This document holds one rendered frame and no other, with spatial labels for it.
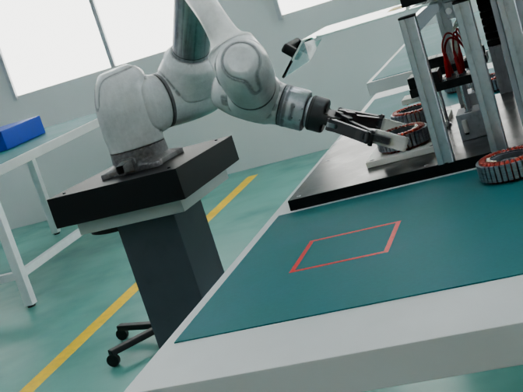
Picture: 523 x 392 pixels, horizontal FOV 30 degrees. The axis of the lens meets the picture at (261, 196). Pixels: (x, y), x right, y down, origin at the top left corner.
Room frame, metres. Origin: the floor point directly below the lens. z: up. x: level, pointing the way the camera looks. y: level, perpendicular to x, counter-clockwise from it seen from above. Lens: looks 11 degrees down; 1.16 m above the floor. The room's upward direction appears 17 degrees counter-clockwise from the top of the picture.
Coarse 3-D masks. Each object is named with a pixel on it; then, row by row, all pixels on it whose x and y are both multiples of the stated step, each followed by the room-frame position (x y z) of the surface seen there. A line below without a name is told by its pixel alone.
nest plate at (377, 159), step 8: (424, 144) 1.96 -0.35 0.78; (432, 144) 1.94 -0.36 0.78; (376, 152) 2.03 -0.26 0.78; (400, 152) 1.95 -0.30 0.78; (408, 152) 1.93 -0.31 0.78; (416, 152) 1.92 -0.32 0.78; (424, 152) 1.92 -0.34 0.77; (368, 160) 1.98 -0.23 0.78; (376, 160) 1.95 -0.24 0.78; (384, 160) 1.95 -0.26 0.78; (392, 160) 1.94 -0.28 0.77
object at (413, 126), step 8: (392, 128) 2.04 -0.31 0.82; (400, 128) 2.04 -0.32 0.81; (408, 128) 2.03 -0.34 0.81; (416, 128) 1.96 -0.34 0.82; (424, 128) 1.97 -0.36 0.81; (408, 136) 1.95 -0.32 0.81; (416, 136) 1.95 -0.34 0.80; (424, 136) 1.96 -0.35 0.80; (408, 144) 1.95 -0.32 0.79; (416, 144) 1.96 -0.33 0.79; (384, 152) 1.99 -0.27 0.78; (392, 152) 1.97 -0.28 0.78
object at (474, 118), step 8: (464, 112) 1.94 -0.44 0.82; (472, 112) 1.92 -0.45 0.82; (480, 112) 1.92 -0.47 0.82; (472, 120) 1.92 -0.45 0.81; (480, 120) 1.92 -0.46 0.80; (472, 128) 1.92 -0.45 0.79; (480, 128) 1.92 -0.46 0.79; (464, 136) 1.93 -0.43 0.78; (472, 136) 1.92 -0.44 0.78; (480, 136) 1.92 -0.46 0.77
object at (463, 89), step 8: (432, 72) 1.94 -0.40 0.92; (440, 72) 1.98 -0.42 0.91; (408, 80) 1.96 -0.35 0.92; (440, 80) 1.95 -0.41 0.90; (448, 80) 1.93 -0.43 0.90; (456, 80) 1.93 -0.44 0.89; (464, 80) 1.92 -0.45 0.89; (416, 88) 1.96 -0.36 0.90; (440, 88) 1.94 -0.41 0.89; (448, 88) 1.93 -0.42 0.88; (464, 88) 1.93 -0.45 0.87; (408, 96) 2.00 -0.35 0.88; (416, 96) 1.95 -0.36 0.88; (464, 96) 1.93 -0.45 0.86; (464, 104) 1.94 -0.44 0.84
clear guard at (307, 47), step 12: (432, 0) 1.80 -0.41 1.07; (372, 12) 2.03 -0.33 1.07; (384, 12) 1.89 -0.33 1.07; (396, 12) 1.79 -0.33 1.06; (336, 24) 2.02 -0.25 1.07; (348, 24) 1.88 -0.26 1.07; (360, 24) 1.81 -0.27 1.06; (312, 36) 1.87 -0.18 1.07; (324, 36) 1.83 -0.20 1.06; (300, 48) 1.86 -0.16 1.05; (312, 48) 2.02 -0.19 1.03; (300, 60) 1.95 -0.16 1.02; (288, 72) 1.88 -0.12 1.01
